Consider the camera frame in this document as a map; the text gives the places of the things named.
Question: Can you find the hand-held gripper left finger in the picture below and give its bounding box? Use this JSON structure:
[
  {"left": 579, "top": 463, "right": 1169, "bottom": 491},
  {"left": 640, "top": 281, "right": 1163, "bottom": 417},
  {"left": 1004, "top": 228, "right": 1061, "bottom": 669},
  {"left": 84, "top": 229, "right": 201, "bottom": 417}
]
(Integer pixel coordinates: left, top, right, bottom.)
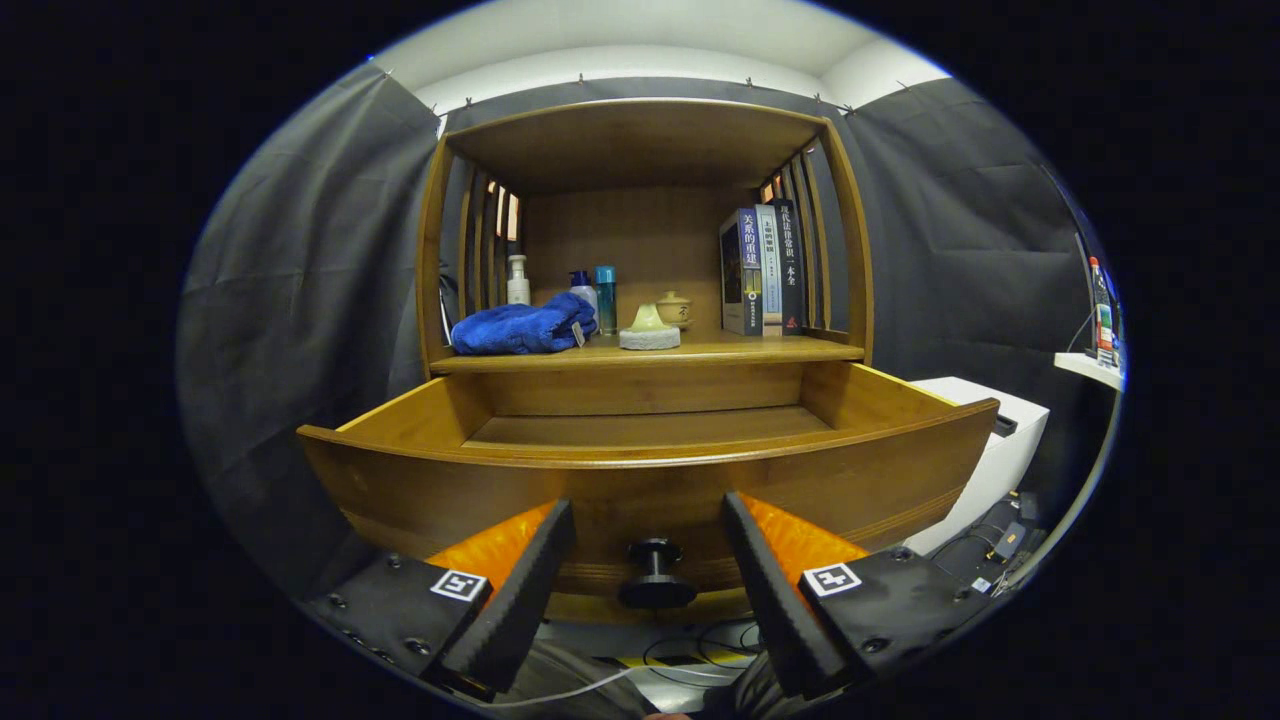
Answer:
[{"left": 300, "top": 498, "right": 578, "bottom": 701}]

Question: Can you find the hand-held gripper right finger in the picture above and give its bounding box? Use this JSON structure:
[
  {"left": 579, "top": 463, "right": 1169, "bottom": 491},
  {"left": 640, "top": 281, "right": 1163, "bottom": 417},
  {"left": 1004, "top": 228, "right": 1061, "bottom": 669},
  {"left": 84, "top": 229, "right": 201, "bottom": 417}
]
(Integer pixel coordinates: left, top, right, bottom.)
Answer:
[{"left": 722, "top": 490, "right": 996, "bottom": 701}]

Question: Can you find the wooden drawer with black knob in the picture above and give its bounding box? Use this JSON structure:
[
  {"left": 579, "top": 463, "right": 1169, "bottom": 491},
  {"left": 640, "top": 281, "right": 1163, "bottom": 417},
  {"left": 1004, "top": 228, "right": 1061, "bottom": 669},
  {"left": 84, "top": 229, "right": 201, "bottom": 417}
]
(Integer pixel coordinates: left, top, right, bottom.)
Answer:
[{"left": 297, "top": 360, "right": 1001, "bottom": 611}]

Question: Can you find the light green brush grey base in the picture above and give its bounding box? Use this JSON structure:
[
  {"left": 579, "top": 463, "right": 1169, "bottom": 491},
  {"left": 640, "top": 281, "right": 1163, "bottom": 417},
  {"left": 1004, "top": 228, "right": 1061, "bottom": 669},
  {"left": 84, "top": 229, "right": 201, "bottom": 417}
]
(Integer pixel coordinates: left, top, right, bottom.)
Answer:
[{"left": 619, "top": 303, "right": 682, "bottom": 351}]

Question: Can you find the wooden countertop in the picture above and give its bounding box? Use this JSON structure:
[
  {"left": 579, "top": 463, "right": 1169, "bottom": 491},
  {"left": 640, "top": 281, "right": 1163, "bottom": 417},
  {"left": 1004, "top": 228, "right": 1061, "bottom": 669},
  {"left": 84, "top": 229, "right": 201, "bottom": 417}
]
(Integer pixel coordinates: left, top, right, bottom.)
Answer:
[{"left": 430, "top": 330, "right": 866, "bottom": 376}]

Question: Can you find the black power adapter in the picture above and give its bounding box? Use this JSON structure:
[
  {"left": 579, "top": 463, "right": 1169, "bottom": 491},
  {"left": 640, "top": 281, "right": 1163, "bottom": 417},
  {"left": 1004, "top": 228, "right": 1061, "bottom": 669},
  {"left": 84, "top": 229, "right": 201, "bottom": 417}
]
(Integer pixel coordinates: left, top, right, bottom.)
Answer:
[{"left": 985, "top": 520, "right": 1029, "bottom": 563}]

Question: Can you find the white box unit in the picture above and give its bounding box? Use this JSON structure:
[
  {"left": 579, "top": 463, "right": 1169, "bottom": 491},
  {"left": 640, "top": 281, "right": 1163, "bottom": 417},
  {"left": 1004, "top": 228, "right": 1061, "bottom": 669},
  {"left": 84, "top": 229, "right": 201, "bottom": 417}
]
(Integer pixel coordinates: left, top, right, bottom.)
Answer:
[{"left": 905, "top": 377, "right": 1051, "bottom": 556}]

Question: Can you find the blue towel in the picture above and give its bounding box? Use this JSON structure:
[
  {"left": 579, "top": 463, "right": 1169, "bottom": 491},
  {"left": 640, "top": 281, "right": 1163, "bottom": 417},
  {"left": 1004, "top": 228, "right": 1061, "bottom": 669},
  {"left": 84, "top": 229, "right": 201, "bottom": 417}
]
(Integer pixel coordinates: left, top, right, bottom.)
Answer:
[{"left": 450, "top": 292, "right": 599, "bottom": 356}]

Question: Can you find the pale spine book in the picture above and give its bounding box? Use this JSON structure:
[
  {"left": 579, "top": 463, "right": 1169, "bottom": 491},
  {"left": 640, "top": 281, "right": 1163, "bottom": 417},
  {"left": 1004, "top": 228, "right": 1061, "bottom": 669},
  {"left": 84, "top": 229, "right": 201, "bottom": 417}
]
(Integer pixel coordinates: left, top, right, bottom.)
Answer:
[{"left": 754, "top": 204, "right": 784, "bottom": 336}]

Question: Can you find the blue spine book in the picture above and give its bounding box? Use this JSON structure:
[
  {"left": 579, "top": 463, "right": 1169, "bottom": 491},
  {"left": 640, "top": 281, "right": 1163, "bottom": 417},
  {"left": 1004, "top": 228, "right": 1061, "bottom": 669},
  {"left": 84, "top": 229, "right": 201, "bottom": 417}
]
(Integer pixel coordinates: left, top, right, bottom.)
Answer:
[{"left": 719, "top": 208, "right": 765, "bottom": 337}]

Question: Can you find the black spine book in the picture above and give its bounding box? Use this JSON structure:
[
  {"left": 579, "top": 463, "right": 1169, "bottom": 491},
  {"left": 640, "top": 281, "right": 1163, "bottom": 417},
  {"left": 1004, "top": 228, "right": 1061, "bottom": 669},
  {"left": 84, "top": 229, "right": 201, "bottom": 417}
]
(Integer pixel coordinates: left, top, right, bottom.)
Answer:
[{"left": 770, "top": 198, "right": 807, "bottom": 335}]

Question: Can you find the black backdrop cloth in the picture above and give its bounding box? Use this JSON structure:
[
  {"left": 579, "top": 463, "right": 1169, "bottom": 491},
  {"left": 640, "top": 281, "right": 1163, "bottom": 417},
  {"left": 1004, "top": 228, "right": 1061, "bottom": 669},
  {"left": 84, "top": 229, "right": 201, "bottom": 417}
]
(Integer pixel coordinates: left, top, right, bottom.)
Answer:
[{"left": 178, "top": 62, "right": 1116, "bottom": 601}]

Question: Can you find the red label water bottle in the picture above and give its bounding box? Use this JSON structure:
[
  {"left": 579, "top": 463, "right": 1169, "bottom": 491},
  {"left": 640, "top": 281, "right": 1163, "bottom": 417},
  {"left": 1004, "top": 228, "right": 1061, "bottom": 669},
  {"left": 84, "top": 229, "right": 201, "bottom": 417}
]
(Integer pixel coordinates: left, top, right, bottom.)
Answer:
[{"left": 1088, "top": 256, "right": 1116, "bottom": 366}]

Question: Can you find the black floor cable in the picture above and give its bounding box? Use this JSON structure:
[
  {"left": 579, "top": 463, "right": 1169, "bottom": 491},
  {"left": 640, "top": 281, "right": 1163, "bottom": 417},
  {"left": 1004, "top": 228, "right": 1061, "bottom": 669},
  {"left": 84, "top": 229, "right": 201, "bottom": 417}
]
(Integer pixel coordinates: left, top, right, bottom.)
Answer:
[{"left": 640, "top": 620, "right": 766, "bottom": 691}]

